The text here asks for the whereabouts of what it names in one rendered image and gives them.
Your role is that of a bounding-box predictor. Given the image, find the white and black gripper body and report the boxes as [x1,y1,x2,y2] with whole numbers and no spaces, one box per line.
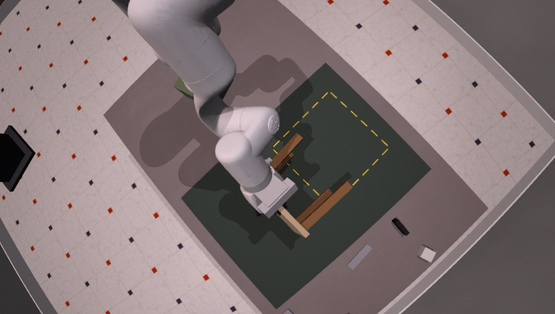
[240,166,284,214]

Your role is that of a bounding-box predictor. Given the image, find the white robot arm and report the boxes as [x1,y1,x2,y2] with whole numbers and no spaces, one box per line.
[111,0,298,218]

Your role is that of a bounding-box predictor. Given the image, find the pale pink cube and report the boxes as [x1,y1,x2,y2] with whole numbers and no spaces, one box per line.
[417,245,436,262]

